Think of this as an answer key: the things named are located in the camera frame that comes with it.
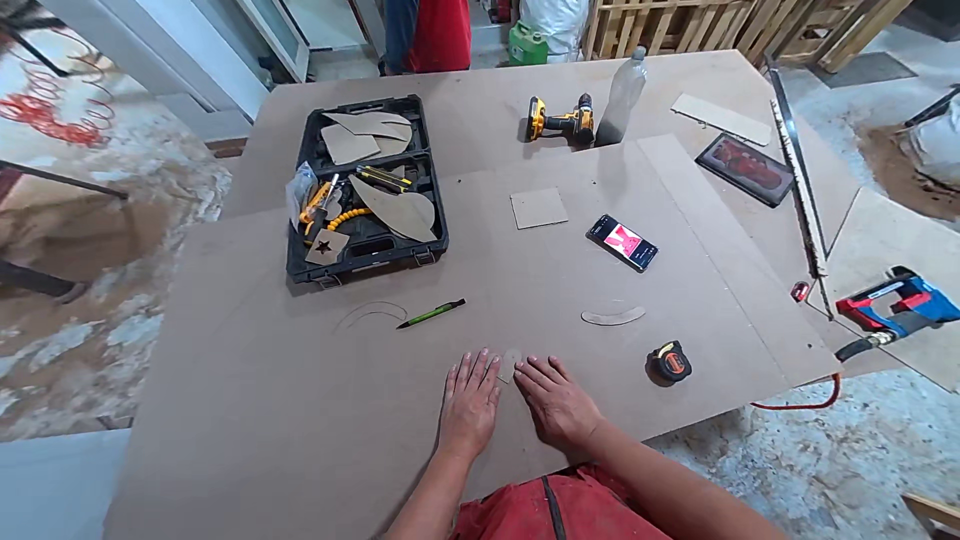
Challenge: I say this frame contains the light rectangular board strip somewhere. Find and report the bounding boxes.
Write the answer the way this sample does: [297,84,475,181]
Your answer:
[670,93,773,147]

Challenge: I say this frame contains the thin dark metal bar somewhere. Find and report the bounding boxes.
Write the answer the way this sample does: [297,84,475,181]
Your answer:
[0,158,129,201]

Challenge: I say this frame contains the board square with star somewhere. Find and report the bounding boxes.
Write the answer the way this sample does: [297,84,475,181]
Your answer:
[305,228,351,267]

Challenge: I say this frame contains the beige rectangular board cutout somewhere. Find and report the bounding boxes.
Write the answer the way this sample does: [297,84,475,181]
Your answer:
[321,123,382,166]

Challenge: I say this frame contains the red coiled hose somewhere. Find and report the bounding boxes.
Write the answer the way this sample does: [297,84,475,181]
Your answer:
[0,52,116,147]

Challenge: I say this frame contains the large leaf-shaped board cutout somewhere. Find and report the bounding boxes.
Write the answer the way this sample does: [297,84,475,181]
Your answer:
[348,174,438,243]

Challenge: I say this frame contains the pale board panel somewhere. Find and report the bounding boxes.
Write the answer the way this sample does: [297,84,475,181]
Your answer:
[825,187,960,394]

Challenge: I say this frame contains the yellow black cordless drill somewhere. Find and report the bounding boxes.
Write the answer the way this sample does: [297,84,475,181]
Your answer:
[526,93,595,147]

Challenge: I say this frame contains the black plastic tool case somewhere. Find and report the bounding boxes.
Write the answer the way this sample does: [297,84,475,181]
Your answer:
[285,94,450,290]

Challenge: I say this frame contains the clear plastic bottle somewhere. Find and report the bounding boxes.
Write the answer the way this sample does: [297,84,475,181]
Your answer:
[594,45,648,148]

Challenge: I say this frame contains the clear plastic bag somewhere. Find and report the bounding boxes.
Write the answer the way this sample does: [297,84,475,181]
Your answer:
[285,161,321,231]

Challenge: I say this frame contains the dark floor mat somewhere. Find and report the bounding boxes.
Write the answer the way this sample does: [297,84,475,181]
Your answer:
[809,51,919,90]

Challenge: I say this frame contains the red air hose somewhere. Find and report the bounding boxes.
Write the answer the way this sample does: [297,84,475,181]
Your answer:
[750,373,842,411]

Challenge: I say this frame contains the wooden plank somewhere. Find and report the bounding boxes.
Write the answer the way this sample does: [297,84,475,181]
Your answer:
[902,492,960,533]

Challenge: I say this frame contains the large beige board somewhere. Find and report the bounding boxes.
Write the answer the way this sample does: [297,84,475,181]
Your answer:
[103,134,844,540]

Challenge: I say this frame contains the white bulky sack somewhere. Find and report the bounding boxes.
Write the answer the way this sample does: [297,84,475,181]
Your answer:
[896,86,960,189]

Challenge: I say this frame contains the person's right forearm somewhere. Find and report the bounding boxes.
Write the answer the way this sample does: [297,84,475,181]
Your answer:
[582,417,789,540]

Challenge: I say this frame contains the wooden slatted pallet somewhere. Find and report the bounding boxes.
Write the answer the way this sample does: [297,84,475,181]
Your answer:
[582,0,826,61]

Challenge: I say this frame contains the person's right hand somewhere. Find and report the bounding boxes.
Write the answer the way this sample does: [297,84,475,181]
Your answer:
[513,355,604,454]

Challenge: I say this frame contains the large worktable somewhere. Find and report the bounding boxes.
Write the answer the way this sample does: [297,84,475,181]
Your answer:
[217,49,912,384]

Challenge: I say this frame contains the black hose with metal fitting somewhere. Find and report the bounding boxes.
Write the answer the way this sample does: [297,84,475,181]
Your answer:
[834,330,898,363]

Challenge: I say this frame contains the arc-shaped board piece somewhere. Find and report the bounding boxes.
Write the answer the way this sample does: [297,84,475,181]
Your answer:
[581,306,647,327]

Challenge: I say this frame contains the green plastic container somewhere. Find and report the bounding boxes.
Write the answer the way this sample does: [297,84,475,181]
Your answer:
[508,21,549,66]

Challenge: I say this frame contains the person's left forearm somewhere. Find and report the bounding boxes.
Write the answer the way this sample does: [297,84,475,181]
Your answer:
[381,447,476,540]

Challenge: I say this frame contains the beige curved board cutout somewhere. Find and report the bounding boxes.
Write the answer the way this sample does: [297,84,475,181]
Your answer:
[322,111,412,144]
[367,135,411,161]

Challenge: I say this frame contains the person's left hand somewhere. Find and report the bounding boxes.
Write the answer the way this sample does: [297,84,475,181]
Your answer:
[438,347,502,461]

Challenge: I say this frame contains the pale blue panel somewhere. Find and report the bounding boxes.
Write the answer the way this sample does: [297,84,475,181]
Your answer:
[0,427,132,540]

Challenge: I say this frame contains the green pen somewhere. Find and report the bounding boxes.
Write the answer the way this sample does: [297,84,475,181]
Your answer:
[396,298,467,330]

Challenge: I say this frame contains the black orange tape measure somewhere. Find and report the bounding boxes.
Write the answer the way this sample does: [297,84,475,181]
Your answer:
[646,340,693,384]

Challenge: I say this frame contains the black smartphone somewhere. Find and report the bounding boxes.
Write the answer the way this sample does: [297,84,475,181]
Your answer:
[585,214,660,273]

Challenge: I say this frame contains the white door frame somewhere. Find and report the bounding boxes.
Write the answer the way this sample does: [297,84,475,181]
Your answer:
[39,0,310,144]

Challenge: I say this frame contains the square board piece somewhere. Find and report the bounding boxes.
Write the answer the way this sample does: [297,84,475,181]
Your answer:
[510,187,570,231]

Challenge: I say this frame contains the yellow segmented flexible shaft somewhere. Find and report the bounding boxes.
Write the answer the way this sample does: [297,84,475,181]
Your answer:
[327,207,373,231]

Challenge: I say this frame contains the blue red nail gun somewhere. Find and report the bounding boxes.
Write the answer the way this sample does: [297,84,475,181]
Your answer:
[836,265,960,339]

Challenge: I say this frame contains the yellow black utility knife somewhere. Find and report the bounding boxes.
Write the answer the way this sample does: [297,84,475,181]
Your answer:
[354,165,414,195]

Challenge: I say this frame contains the long metal straight bar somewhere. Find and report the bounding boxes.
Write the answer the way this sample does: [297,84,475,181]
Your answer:
[765,55,835,321]

